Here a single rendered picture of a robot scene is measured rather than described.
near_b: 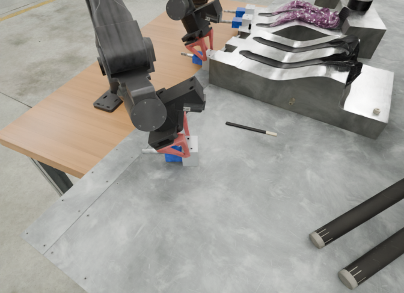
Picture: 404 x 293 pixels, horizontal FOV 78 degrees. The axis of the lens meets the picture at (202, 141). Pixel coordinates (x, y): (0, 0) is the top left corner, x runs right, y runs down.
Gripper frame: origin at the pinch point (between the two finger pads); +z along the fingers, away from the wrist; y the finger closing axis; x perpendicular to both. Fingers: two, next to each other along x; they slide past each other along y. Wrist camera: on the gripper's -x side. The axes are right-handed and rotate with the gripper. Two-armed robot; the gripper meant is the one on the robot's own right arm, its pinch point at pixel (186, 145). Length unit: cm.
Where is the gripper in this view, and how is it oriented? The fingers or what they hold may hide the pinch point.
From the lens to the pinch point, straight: 57.6
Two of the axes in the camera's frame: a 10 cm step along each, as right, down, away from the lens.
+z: 4.9, 5.8, 6.5
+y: -0.2, -7.4, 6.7
